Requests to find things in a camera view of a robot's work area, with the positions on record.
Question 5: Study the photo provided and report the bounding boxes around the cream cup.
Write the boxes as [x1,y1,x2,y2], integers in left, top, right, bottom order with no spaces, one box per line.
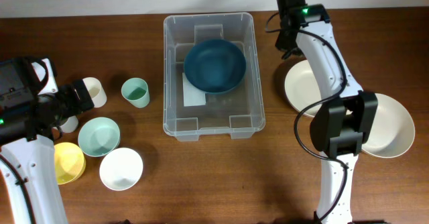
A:
[83,77,107,108]

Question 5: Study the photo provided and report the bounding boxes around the light grey cup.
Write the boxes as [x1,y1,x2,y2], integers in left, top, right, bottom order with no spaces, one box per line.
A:
[60,116,78,133]

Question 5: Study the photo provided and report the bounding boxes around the cream bowl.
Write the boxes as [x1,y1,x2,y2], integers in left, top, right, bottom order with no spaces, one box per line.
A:
[284,60,322,112]
[362,93,415,158]

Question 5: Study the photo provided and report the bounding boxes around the mint green cup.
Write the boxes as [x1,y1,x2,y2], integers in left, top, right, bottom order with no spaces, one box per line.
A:
[121,78,150,108]

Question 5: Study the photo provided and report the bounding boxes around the dark blue bowl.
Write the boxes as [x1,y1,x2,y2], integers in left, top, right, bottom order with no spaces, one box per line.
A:
[184,39,247,94]

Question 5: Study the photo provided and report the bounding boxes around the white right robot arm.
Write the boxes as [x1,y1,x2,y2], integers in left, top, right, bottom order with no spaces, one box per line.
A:
[275,0,378,223]

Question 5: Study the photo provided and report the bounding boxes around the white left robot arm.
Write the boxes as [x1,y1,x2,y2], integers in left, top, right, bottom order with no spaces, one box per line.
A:
[1,56,94,223]

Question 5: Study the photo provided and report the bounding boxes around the clear plastic storage container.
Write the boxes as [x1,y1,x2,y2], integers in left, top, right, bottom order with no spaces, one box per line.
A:
[163,12,265,142]

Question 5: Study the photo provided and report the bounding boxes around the mint green small bowl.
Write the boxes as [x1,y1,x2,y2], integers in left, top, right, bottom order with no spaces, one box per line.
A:
[78,117,121,157]

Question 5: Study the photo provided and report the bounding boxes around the yellow small bowl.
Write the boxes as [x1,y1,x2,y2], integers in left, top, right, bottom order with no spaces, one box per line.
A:
[54,142,86,185]

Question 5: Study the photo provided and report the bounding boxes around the white small bowl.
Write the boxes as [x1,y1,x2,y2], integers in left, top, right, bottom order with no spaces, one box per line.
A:
[99,148,144,191]

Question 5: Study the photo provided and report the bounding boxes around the white label sticker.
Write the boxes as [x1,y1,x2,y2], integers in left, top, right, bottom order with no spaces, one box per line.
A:
[182,73,206,107]

